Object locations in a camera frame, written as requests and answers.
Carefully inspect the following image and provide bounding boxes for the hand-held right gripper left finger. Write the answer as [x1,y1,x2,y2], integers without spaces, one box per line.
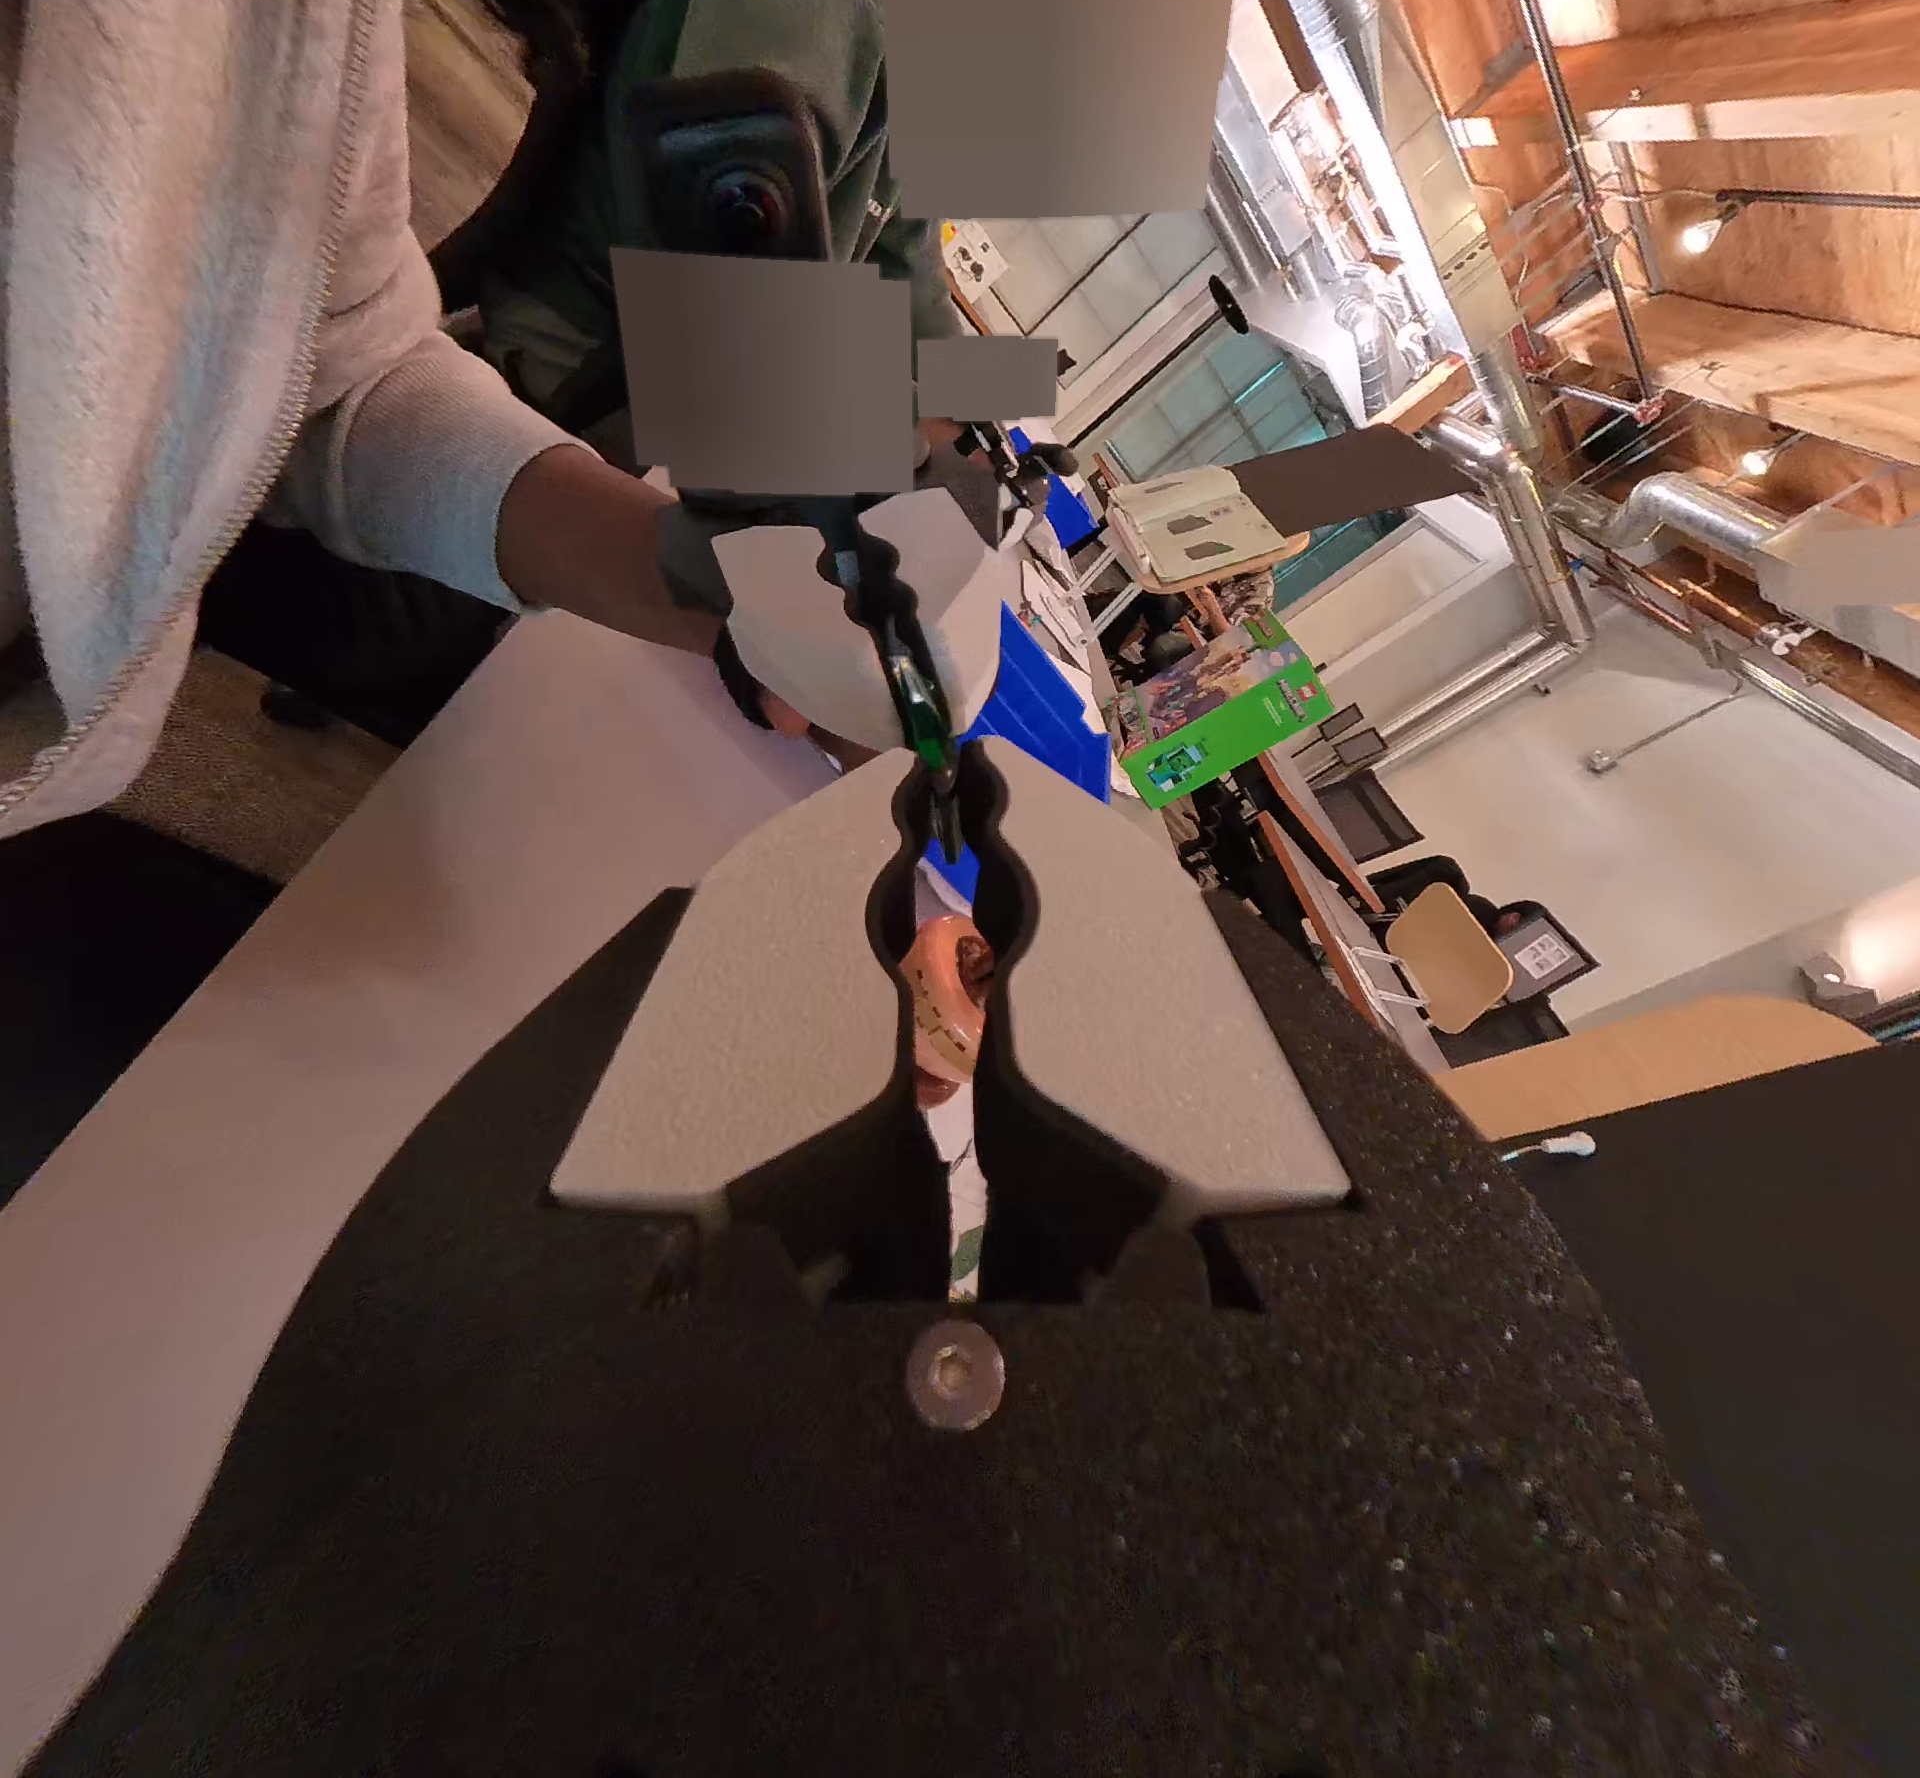
[549,746,955,1308]

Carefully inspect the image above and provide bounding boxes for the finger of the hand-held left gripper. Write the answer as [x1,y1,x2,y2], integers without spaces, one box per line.
[854,487,1004,759]
[709,525,919,761]

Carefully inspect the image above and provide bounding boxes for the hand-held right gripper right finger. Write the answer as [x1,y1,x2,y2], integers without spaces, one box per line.
[968,739,1352,1308]

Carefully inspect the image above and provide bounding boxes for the toy pot with green leaves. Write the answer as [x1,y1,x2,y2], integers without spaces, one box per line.
[900,908,999,1109]

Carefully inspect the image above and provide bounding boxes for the person's left forearm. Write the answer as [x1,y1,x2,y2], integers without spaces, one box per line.
[262,323,602,611]

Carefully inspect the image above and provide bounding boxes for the black desk divider panel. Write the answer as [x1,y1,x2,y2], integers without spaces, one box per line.
[1432,995,1920,1778]

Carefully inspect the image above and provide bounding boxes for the person's left hand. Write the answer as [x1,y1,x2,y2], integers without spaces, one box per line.
[501,443,849,766]

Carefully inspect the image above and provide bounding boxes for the blue storage bin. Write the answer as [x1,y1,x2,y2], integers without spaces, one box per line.
[1008,425,1100,553]
[921,601,1123,869]

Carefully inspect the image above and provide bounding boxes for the background office table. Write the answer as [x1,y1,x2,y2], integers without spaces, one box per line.
[1252,759,1445,1032]

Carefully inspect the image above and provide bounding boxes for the instruction booklet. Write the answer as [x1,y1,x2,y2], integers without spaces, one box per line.
[921,1103,995,1303]

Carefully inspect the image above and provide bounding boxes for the beige chair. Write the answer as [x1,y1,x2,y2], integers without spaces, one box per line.
[1384,882,1516,1041]

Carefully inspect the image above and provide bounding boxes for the green toy box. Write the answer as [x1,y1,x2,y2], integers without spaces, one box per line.
[1117,615,1341,815]

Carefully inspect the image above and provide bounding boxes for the black box with white label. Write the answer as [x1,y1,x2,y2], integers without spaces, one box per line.
[1477,899,1586,1018]

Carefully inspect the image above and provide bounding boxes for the person in beige hoodie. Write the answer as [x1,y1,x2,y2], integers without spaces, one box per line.
[0,0,453,842]

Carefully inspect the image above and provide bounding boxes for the person's dark pants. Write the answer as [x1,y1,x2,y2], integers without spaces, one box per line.
[0,518,518,1210]

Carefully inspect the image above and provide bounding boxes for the silver ventilation duct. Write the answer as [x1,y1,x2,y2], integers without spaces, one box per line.
[1246,0,1920,700]

